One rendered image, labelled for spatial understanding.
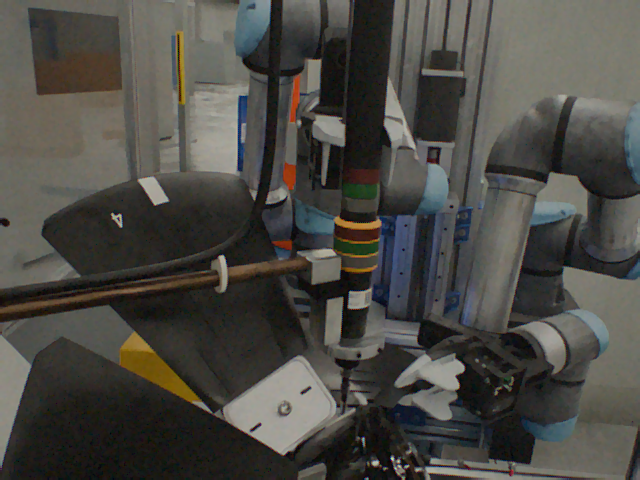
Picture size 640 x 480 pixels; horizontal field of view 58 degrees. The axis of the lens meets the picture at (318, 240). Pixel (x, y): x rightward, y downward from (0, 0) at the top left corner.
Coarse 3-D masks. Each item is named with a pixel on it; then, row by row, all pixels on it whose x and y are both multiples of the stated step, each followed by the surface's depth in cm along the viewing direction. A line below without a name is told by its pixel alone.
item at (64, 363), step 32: (64, 352) 25; (32, 384) 23; (64, 384) 24; (96, 384) 25; (128, 384) 27; (32, 416) 23; (64, 416) 24; (96, 416) 25; (128, 416) 27; (160, 416) 28; (192, 416) 30; (32, 448) 22; (64, 448) 24; (96, 448) 25; (128, 448) 26; (160, 448) 28; (192, 448) 30; (224, 448) 32; (256, 448) 35
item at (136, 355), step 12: (132, 336) 99; (120, 348) 95; (132, 348) 95; (144, 348) 95; (120, 360) 95; (132, 360) 95; (144, 360) 95; (156, 360) 95; (144, 372) 96; (156, 372) 95; (168, 372) 95; (168, 384) 96; (180, 384) 96; (180, 396) 97; (192, 396) 96
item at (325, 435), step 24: (360, 408) 50; (336, 432) 48; (360, 432) 47; (384, 432) 51; (288, 456) 56; (312, 456) 48; (336, 456) 46; (360, 456) 45; (384, 456) 48; (408, 456) 52
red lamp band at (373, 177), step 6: (348, 168) 50; (348, 174) 50; (354, 174) 50; (360, 174) 49; (366, 174) 50; (372, 174) 50; (378, 174) 50; (348, 180) 50; (354, 180) 50; (360, 180) 50; (366, 180) 50; (372, 180) 50; (378, 180) 51
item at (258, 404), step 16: (288, 368) 53; (304, 368) 53; (256, 384) 51; (272, 384) 52; (288, 384) 52; (304, 384) 53; (320, 384) 53; (240, 400) 51; (256, 400) 51; (272, 400) 51; (288, 400) 52; (304, 400) 52; (320, 400) 52; (240, 416) 50; (256, 416) 50; (272, 416) 51; (288, 416) 51; (304, 416) 51; (320, 416) 52; (256, 432) 50; (272, 432) 50; (288, 432) 50; (304, 432) 51; (272, 448) 50; (288, 448) 50
